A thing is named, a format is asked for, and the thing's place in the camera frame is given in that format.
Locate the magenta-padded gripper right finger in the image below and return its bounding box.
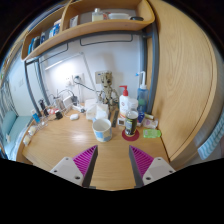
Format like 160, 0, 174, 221
128, 145, 176, 187

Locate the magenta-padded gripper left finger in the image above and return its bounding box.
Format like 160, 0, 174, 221
49, 144, 99, 188

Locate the clear bottle with dark label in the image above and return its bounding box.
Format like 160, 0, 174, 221
124, 103, 139, 138

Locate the flat round red coaster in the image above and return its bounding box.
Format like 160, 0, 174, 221
121, 128, 141, 142

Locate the green plastic packet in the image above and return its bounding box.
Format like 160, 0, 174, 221
142, 128, 163, 139

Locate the white mug with blue map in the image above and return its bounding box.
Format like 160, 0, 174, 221
91, 117, 113, 143

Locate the black ruler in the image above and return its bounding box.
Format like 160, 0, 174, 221
110, 109, 120, 128

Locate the white tissue bag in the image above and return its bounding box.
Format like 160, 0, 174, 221
84, 98, 110, 122

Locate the black charger block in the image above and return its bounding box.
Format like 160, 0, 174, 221
54, 110, 64, 121

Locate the white lotion bottle red pump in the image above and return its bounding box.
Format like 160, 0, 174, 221
118, 85, 132, 118

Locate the white power adapter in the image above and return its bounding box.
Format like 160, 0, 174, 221
62, 95, 74, 108

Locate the small clear jar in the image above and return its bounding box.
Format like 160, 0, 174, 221
21, 134, 33, 147
27, 125, 38, 136

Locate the blue wash bottle bent nozzle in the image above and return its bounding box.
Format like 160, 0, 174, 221
135, 70, 150, 114

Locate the steel tumbler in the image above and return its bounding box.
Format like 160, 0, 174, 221
54, 96, 64, 111

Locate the blue bottle with white cap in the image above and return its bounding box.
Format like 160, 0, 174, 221
32, 112, 41, 124

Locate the black electric shaver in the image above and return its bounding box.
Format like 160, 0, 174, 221
38, 98, 48, 118

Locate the striped towel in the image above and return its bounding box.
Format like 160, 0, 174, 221
197, 113, 224, 161

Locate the brown tree figurine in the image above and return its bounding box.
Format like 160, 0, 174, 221
98, 70, 120, 108

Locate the teal pillow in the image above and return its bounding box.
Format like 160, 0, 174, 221
0, 110, 18, 136

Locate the wooden shelf unit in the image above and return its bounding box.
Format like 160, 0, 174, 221
20, 0, 156, 63

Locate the black power cable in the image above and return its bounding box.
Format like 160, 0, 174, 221
73, 76, 101, 94

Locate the white wall socket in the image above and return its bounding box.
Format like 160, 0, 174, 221
73, 73, 85, 85
64, 74, 75, 87

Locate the white wall box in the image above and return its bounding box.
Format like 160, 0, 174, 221
94, 70, 113, 84

